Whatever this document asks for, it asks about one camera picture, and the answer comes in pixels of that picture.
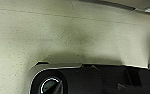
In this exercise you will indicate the dark robot base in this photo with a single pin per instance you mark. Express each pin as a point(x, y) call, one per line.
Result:
point(91, 80)

